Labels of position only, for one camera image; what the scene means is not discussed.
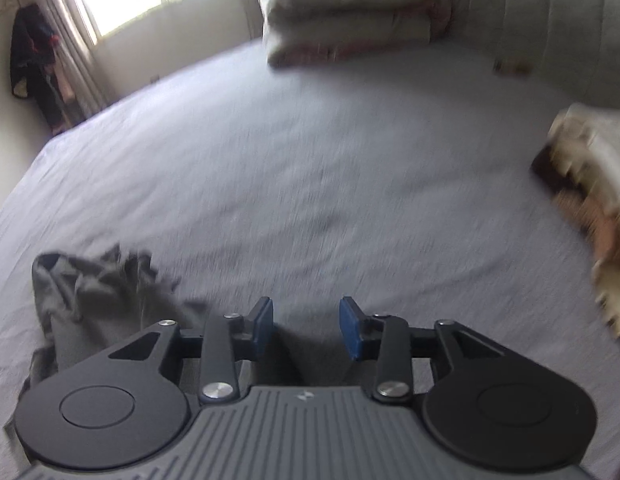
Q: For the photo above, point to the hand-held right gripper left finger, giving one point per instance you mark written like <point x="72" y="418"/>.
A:
<point x="262" y="330"/>

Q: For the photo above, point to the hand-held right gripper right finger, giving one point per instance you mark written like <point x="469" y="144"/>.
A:
<point x="351" y="330"/>

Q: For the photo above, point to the dark grey-green shirt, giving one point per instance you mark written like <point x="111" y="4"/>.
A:
<point x="90" y="300"/>

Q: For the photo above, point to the brown tan plush garment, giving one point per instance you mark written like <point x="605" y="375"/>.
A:
<point x="554" y="175"/>

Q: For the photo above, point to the folded grey pink duvet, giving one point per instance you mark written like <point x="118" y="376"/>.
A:
<point x="350" y="35"/>

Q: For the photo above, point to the small brown hair clip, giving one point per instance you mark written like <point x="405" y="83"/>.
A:
<point x="512" y="67"/>

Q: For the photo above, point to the pink hanging garment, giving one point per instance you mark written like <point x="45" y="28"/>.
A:
<point x="65" y="85"/>

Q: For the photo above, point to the grey star-print curtain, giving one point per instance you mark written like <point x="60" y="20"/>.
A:
<point x="250" y="5"/>
<point x="75" y="45"/>

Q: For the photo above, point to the dark hanging jacket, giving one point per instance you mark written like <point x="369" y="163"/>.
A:
<point x="32" y="60"/>

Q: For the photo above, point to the grey quilted headboard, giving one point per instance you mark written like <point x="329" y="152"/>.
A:
<point x="539" y="20"/>

